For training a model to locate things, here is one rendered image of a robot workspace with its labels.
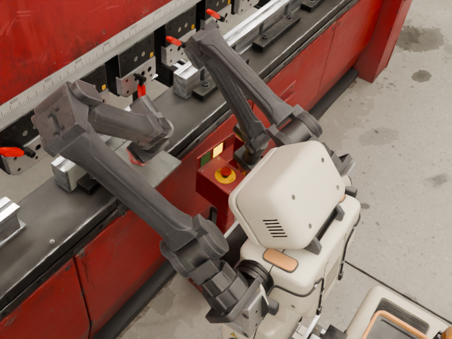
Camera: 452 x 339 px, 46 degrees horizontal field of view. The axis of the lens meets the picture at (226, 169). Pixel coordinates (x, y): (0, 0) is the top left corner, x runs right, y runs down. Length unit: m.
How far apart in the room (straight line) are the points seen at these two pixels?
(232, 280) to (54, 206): 0.74
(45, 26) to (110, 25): 0.22
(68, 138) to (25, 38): 0.42
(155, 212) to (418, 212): 2.16
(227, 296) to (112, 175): 0.33
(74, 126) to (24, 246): 0.75
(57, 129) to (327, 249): 0.59
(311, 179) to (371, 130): 2.27
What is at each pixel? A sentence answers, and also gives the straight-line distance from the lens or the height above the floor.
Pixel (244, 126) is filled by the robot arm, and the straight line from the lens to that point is 1.63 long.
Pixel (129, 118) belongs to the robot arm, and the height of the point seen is 1.36.
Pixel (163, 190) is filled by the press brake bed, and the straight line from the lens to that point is 1.87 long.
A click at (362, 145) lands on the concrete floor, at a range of 3.20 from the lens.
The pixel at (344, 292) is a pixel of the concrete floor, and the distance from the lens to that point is 2.56.
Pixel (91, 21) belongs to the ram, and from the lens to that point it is 1.39.
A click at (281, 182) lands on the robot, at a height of 1.39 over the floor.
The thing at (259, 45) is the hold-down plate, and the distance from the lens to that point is 2.20.
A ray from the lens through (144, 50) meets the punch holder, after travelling 1.59.
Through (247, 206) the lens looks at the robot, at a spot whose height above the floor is 1.33.
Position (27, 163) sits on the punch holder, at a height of 1.11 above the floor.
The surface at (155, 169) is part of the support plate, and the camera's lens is 1.53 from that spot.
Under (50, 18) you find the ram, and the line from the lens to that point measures 1.29.
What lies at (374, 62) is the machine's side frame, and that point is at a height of 0.16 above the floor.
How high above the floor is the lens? 2.15
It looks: 48 degrees down
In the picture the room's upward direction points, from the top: 7 degrees clockwise
